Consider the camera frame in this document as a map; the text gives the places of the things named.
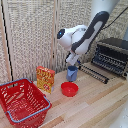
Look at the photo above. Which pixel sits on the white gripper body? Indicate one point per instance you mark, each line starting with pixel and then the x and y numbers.
pixel 72 58

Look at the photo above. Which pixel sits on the black dish rack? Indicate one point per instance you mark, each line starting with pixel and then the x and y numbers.
pixel 94 73

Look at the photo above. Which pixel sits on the silver black toaster oven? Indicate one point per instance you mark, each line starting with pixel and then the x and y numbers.
pixel 113 46

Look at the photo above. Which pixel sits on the red yellow cereal box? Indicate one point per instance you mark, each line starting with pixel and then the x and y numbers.
pixel 45 79

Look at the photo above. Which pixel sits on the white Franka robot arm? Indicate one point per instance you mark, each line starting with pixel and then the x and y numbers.
pixel 85 36

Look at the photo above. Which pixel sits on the blue mug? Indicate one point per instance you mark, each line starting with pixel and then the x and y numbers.
pixel 71 74

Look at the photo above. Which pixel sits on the red bowl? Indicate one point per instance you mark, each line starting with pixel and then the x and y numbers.
pixel 69 89

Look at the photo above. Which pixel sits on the red plastic shopping basket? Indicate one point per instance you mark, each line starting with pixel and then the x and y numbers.
pixel 23 103

